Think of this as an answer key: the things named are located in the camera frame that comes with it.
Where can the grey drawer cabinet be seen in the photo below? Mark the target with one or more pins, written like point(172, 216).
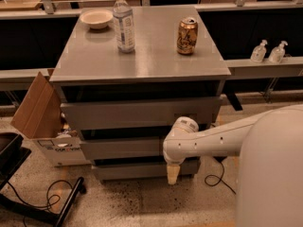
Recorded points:
point(92, 69)

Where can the white paper bowl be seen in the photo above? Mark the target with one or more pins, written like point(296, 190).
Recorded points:
point(97, 18)

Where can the open cardboard box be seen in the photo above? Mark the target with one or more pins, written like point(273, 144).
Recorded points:
point(40, 119)

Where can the right sanitizer pump bottle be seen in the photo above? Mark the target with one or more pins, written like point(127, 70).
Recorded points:
point(277, 54)

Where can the clear plastic water bottle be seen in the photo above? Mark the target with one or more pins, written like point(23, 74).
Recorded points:
point(124, 26)

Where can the grey drawer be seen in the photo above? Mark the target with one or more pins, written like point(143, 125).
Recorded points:
point(139, 113)
point(122, 148)
point(130, 168)

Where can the grey bottom drawer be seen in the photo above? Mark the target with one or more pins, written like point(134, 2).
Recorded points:
point(130, 168)

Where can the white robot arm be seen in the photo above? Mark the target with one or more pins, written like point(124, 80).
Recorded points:
point(270, 150)

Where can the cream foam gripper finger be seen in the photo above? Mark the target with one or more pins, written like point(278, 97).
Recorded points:
point(172, 173)

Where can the black bin left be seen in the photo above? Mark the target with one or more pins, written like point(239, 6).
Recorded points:
point(12, 155)

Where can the grey top drawer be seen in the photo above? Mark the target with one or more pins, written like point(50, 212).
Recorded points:
point(139, 113)

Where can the sanitizer pump bottle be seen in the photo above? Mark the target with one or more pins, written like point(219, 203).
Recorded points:
point(277, 54)
point(259, 52)

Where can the left sanitizer pump bottle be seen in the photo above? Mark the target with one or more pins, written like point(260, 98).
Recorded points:
point(259, 52)

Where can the gold drink can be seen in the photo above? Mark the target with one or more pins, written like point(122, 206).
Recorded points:
point(187, 36)

